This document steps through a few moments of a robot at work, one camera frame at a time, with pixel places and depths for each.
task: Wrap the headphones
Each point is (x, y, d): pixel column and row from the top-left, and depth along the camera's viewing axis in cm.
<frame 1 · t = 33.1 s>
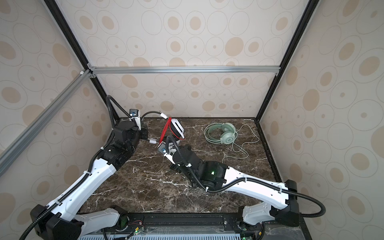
left hand: (145, 119, 72), fingers closed
right hand: (174, 148, 64), fingers closed
mint green headphones: (227, 137, 102), point 7 cm above the table

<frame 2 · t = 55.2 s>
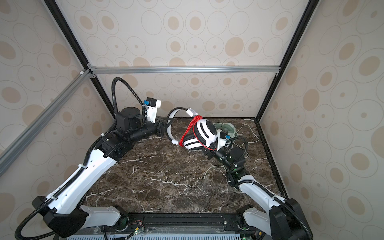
left hand: (174, 118, 61), fingers closed
right hand: (201, 141, 72), fingers open
the named things where they were.

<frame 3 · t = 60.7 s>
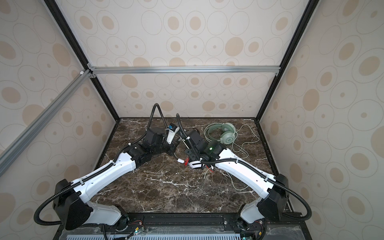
left hand: (182, 140, 75), fingers closed
right hand: (193, 143, 76), fingers open
the named things where they were.

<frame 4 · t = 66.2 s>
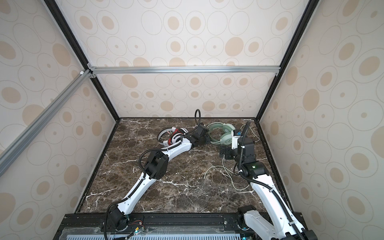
left hand: (214, 135, 102), fingers open
right hand: (228, 144, 78), fingers open
the named things where they were.

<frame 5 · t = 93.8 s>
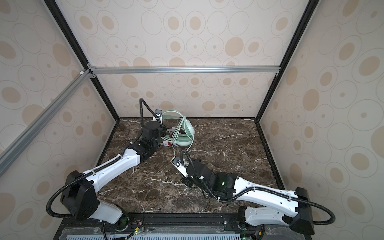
left hand: (161, 116, 78), fingers closed
right hand: (181, 165, 68), fingers closed
mint green headphones: (185, 130, 79), point 27 cm above the table

